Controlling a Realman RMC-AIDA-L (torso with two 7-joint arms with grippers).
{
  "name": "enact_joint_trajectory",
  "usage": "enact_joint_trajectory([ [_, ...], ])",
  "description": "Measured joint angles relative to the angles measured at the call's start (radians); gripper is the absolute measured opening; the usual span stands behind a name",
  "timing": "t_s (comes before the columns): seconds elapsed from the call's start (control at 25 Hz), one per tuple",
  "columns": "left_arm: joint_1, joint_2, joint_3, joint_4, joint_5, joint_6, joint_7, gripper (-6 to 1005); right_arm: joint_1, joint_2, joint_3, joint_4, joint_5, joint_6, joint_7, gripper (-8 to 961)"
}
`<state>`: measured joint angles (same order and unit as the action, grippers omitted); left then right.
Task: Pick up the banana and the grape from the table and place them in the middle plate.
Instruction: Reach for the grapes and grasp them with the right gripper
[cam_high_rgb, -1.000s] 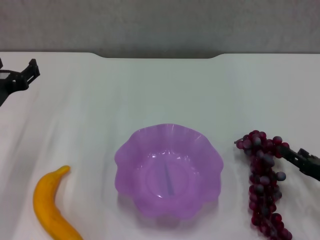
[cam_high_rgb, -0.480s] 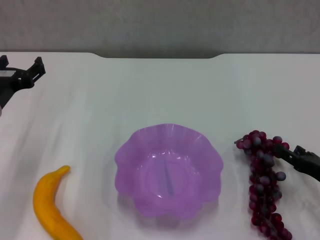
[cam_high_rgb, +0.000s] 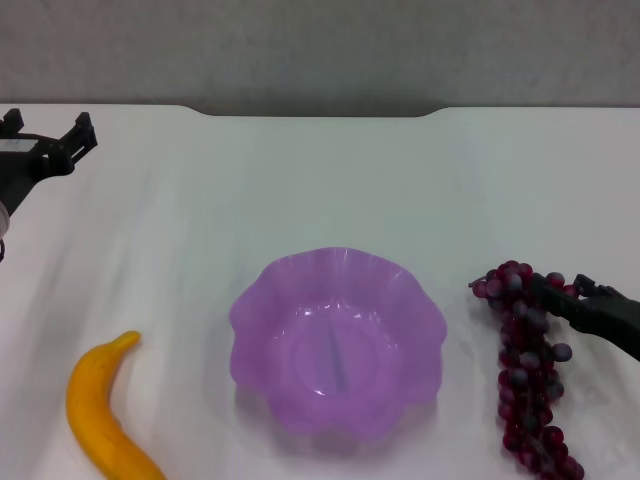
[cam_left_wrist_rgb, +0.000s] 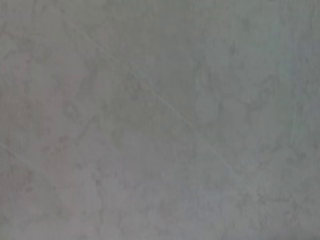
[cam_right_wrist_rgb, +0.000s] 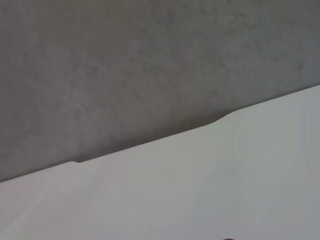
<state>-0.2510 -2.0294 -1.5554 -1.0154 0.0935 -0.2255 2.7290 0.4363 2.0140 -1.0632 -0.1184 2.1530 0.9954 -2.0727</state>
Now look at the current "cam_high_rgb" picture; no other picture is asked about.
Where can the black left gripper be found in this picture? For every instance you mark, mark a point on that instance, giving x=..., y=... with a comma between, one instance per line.
x=20, y=165

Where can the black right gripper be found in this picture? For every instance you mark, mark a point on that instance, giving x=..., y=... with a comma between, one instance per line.
x=612, y=322

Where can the dark red grape bunch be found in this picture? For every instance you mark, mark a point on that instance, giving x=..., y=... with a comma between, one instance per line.
x=525, y=370

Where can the yellow banana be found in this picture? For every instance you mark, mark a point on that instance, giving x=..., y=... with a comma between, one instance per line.
x=97, y=410

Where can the purple wavy plastic bowl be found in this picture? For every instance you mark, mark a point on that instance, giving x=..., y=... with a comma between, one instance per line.
x=335, y=345

